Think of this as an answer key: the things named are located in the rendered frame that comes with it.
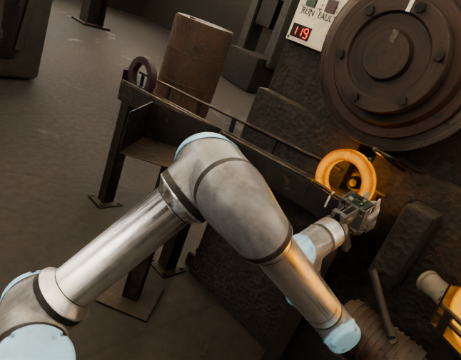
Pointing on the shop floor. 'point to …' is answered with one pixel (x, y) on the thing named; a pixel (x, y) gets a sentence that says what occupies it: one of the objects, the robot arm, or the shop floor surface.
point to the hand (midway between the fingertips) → (374, 206)
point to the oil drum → (193, 61)
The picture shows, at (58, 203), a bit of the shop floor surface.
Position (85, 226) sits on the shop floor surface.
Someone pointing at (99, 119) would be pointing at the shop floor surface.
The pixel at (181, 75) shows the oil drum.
